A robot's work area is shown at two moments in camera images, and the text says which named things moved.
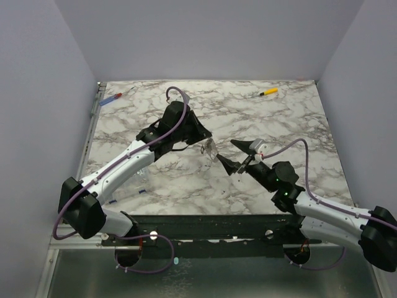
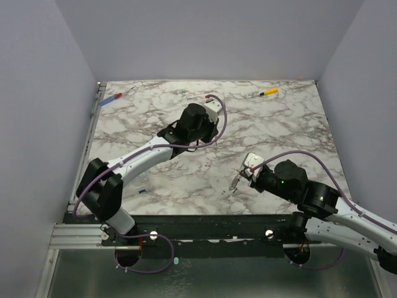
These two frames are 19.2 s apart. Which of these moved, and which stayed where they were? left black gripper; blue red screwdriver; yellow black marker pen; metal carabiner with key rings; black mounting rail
Moved: left black gripper; metal carabiner with key rings
Stayed: blue red screwdriver; yellow black marker pen; black mounting rail
